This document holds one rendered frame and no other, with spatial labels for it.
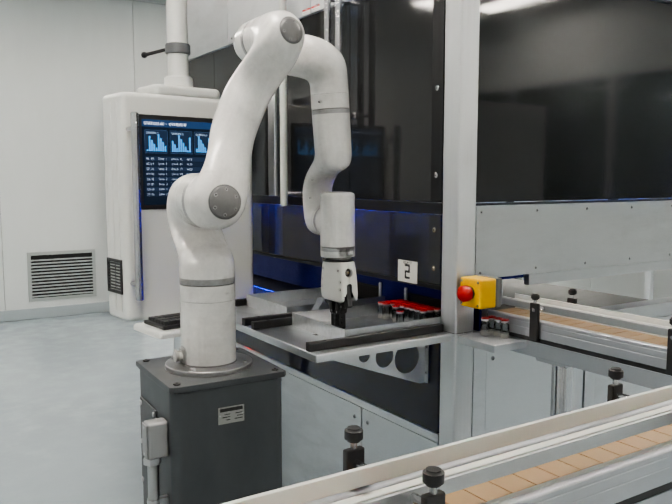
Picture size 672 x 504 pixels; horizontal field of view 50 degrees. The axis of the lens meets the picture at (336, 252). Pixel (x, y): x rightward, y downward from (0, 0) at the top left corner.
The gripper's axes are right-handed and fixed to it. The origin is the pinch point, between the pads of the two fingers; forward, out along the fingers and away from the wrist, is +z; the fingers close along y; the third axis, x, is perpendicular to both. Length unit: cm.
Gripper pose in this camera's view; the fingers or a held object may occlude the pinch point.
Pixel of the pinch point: (338, 321)
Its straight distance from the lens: 175.7
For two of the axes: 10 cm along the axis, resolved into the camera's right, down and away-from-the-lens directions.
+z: 0.1, 9.9, 1.1
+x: -8.4, 0.6, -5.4
